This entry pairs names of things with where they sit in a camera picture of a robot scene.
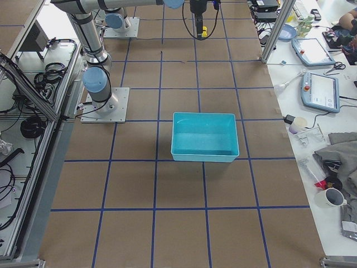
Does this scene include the grey electronics box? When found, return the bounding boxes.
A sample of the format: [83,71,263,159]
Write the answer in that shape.
[16,20,50,60]

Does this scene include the far teach pendant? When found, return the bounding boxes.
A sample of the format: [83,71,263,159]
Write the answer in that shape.
[291,39,335,66]

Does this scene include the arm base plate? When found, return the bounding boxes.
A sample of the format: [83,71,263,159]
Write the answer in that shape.
[104,17,140,39]
[80,87,130,123]

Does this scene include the white mug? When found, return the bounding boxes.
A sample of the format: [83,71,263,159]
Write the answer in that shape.
[314,188,347,208]

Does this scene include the coiled black cable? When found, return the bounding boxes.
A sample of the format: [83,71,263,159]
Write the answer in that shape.
[20,115,45,139]

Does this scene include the blue plate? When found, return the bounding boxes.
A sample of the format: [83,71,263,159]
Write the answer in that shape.
[278,24,297,41]

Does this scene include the teach pendant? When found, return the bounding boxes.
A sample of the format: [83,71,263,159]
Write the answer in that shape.
[291,39,335,66]
[300,72,340,113]

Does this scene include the black power adapter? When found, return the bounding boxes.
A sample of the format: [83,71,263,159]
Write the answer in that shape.
[283,114,295,125]

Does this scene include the aluminium frame post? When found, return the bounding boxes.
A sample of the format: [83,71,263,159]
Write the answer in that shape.
[260,0,295,64]

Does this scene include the turquoise plastic bin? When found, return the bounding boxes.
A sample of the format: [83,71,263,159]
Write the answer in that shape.
[171,112,240,162]

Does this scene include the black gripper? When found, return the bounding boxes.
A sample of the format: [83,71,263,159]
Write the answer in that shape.
[189,0,207,38]

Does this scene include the scissors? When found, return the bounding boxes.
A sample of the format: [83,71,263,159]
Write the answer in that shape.
[324,61,346,75]

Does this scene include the yellow beetle toy car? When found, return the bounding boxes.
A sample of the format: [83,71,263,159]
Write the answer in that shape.
[201,26,208,39]

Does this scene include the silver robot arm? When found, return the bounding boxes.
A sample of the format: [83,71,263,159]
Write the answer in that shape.
[51,1,185,117]
[94,7,131,33]

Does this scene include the near teach pendant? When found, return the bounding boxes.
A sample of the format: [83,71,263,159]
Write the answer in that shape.
[300,72,340,113]

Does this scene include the grey cloth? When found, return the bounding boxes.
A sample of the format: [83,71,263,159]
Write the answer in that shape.
[312,131,357,202]

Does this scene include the paper cup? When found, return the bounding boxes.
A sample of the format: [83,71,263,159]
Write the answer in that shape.
[288,117,307,134]

